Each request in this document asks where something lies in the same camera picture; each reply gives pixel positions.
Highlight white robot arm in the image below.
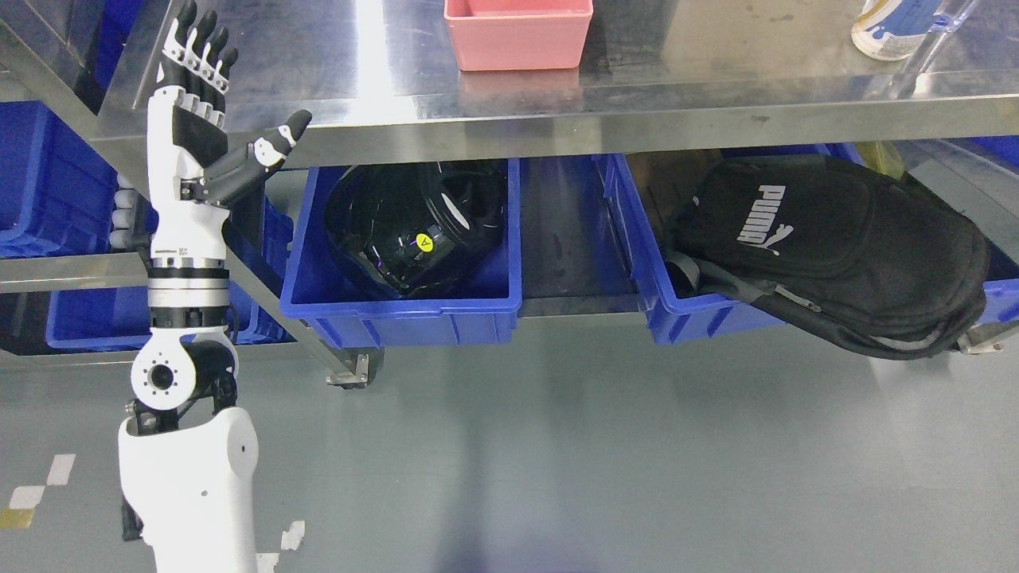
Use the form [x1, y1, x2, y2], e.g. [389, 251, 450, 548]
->
[118, 255, 259, 572]

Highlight blue bin with helmet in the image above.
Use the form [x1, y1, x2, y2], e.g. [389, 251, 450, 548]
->
[280, 158, 523, 349]

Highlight black Puma backpack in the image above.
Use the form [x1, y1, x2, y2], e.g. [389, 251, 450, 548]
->
[666, 154, 990, 361]

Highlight blue bin far left lower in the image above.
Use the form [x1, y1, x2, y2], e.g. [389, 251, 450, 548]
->
[45, 201, 294, 352]

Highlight blue bin with backpack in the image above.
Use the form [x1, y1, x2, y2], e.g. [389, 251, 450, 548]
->
[603, 144, 1019, 346]

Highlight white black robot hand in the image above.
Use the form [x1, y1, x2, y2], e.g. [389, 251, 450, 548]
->
[146, 1, 312, 268]

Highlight black glossy helmet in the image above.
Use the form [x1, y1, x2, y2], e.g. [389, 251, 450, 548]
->
[323, 159, 510, 300]

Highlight stainless steel shelf table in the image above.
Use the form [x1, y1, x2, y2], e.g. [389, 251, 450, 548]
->
[0, 0, 1019, 390]

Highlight blue bin far left upper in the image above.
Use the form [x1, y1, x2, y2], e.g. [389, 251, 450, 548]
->
[1, 101, 118, 259]

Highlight pink storage box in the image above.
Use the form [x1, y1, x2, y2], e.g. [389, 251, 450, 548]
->
[443, 1, 594, 72]

